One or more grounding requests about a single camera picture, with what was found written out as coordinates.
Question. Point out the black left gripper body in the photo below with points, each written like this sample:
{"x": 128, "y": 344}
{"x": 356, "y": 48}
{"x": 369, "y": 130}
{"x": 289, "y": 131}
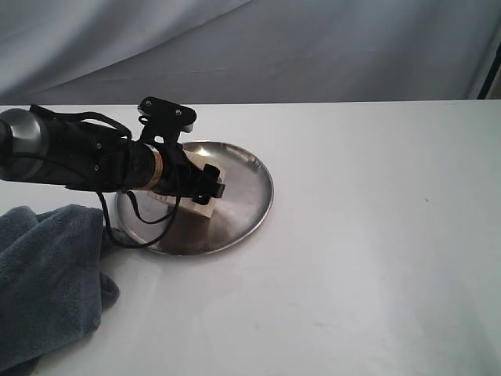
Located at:
{"x": 190, "y": 176}

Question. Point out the grey blue fleece towel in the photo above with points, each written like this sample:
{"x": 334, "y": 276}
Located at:
{"x": 53, "y": 291}

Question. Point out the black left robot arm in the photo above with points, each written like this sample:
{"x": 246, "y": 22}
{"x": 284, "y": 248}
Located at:
{"x": 89, "y": 151}

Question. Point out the round stainless steel plate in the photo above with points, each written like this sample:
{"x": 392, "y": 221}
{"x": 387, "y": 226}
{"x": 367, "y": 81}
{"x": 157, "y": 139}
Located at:
{"x": 226, "y": 221}

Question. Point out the grey backdrop cloth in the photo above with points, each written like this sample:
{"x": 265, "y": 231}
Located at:
{"x": 117, "y": 52}

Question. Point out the black backdrop stand pole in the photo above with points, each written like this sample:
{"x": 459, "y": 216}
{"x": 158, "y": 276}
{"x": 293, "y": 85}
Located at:
{"x": 490, "y": 88}

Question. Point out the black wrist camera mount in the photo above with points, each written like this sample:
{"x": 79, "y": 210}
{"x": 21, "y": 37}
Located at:
{"x": 161, "y": 118}

